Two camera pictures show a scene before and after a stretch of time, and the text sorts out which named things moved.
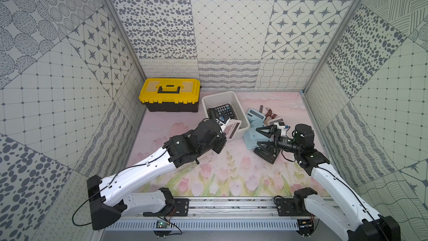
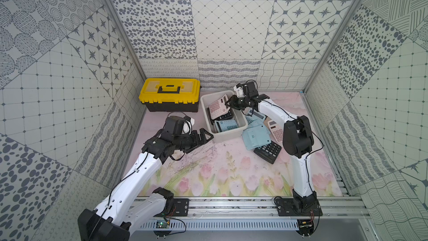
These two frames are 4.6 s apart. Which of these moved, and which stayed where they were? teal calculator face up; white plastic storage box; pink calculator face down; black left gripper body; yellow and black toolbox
Moved: black left gripper body; pink calculator face down
Stayed: yellow and black toolbox; white plastic storage box; teal calculator face up
